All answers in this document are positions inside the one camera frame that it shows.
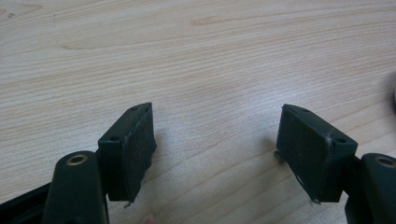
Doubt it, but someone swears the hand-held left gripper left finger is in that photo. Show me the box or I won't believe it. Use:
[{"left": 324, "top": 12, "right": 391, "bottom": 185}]
[{"left": 97, "top": 102, "right": 158, "bottom": 209}]

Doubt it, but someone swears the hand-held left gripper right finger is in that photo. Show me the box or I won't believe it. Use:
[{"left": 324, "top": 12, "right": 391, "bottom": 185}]
[{"left": 274, "top": 104, "right": 359, "bottom": 205}]

